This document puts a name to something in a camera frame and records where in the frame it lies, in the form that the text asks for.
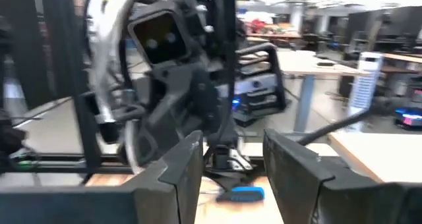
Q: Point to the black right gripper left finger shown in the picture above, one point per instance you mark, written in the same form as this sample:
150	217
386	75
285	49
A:
99	204

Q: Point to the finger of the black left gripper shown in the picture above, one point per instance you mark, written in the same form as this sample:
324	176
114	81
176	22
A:
227	179

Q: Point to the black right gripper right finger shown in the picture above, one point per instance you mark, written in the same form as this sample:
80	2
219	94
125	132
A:
329	201

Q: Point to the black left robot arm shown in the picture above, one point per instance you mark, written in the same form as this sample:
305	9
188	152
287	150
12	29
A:
62	46

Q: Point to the large light wooden table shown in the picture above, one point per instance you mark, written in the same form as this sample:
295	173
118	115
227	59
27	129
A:
379	155

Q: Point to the black equipment rack cart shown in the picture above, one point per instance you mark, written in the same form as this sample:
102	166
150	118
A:
263	85

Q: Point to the black device with blue light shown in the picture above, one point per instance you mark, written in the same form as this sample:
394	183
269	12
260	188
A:
409	117

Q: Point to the white tower fan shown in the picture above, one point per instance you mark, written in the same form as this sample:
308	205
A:
366	85

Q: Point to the wooden desk with grey leg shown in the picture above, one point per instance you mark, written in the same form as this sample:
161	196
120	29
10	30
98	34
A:
303	62

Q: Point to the black aluminium table frame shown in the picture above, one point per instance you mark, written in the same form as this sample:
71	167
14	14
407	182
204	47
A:
59	167

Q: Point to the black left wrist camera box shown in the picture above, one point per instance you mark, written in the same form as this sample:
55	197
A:
158	36

